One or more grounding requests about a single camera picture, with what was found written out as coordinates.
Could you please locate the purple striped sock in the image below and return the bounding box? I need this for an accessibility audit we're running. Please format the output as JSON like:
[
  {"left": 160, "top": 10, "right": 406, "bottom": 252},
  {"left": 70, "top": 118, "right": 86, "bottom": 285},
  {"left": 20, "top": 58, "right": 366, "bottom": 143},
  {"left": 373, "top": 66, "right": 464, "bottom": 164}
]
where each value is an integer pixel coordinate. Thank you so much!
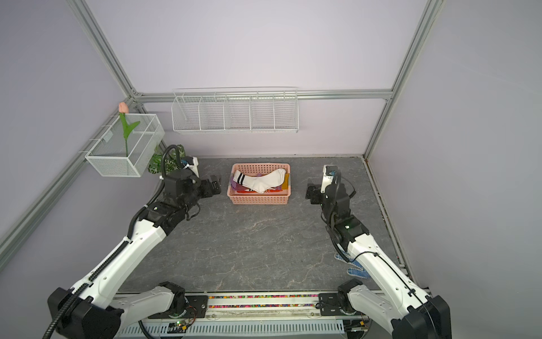
[{"left": 229, "top": 171, "right": 292, "bottom": 192}]

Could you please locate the plain white sock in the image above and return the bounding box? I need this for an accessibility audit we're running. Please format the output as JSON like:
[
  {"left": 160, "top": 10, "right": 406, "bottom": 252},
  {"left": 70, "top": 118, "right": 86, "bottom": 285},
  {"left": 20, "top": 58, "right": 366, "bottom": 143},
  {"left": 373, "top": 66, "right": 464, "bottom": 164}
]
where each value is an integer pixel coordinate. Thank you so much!
[{"left": 232, "top": 167, "right": 287, "bottom": 194}]

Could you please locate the red christmas sock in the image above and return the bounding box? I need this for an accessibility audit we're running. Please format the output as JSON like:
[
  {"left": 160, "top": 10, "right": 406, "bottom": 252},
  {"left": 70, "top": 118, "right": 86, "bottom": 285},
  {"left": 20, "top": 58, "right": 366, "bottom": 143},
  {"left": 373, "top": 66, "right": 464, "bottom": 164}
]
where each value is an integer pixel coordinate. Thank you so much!
[{"left": 234, "top": 189, "right": 286, "bottom": 196}]

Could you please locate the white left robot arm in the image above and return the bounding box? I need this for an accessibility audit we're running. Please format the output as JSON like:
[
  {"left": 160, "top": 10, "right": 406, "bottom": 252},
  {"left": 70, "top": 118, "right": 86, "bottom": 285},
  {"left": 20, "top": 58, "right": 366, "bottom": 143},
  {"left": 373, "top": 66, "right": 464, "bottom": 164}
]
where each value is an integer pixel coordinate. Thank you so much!
[{"left": 43, "top": 165, "right": 222, "bottom": 338}]

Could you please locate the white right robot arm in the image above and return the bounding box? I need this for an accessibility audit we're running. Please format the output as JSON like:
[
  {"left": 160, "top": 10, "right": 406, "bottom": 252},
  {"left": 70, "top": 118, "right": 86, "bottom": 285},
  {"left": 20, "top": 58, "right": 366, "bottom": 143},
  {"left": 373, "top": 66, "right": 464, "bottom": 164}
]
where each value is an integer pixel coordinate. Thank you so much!
[{"left": 306, "top": 182, "right": 453, "bottom": 338}]

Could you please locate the pink plastic basket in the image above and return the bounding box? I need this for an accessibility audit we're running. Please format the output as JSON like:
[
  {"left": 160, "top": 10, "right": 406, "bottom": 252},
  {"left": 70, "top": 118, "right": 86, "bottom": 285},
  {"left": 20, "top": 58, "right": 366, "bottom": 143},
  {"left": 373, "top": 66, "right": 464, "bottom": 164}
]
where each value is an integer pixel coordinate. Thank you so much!
[{"left": 227, "top": 162, "right": 292, "bottom": 205}]

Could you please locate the potted green plant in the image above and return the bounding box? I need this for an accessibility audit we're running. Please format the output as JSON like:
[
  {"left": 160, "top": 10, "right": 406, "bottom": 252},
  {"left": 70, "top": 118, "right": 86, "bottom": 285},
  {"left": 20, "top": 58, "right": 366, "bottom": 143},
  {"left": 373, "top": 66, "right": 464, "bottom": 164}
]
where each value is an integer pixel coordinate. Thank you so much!
[{"left": 148, "top": 144, "right": 186, "bottom": 175}]

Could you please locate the pink artificial tulip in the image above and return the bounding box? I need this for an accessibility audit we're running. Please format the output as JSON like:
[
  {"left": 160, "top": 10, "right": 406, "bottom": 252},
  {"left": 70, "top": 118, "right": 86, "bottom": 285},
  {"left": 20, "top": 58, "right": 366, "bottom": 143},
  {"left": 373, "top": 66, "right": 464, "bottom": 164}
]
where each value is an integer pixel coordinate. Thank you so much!
[{"left": 118, "top": 103, "right": 141, "bottom": 157}]

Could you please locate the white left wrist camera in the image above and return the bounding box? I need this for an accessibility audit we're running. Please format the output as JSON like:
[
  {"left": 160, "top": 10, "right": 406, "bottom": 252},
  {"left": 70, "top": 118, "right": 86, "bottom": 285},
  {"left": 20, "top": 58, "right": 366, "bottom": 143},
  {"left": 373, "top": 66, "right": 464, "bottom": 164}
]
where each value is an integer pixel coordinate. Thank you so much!
[{"left": 180, "top": 156, "right": 199, "bottom": 177}]

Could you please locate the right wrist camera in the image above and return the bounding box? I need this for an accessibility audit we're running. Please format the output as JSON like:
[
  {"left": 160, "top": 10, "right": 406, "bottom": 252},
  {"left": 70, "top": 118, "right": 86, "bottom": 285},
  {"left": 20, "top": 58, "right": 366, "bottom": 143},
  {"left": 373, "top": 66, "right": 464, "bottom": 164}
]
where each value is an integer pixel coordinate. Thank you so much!
[{"left": 320, "top": 165, "right": 339, "bottom": 194}]

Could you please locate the white mesh wall box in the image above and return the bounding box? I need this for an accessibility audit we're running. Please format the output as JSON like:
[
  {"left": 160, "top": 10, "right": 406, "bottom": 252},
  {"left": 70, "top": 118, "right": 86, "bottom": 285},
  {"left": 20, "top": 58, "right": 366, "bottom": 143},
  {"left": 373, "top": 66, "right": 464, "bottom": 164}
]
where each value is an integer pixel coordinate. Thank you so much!
[{"left": 86, "top": 113, "right": 165, "bottom": 177}]

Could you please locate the white wire wall shelf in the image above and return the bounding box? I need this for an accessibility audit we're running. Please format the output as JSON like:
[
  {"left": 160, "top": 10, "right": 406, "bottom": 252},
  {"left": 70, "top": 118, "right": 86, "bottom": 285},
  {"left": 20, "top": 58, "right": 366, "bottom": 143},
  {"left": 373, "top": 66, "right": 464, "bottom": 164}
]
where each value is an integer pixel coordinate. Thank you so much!
[{"left": 171, "top": 87, "right": 299, "bottom": 133}]

